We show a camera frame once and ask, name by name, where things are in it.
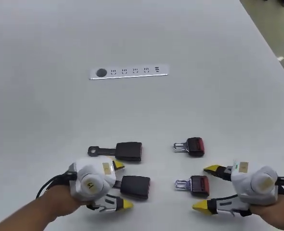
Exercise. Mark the person's right hand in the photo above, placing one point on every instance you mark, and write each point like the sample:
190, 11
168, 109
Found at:
276, 211

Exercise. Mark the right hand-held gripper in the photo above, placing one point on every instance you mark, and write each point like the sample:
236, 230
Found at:
255, 183

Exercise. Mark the metal seat belt tongue dark red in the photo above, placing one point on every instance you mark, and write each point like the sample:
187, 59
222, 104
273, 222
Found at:
195, 146
199, 185

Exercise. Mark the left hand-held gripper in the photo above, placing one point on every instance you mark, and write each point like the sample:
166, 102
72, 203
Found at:
91, 176

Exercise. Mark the silver built-in power socket strip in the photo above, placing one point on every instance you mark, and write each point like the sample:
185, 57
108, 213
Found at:
128, 71

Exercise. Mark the person's left hand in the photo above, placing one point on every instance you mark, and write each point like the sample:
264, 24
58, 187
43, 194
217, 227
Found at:
62, 202

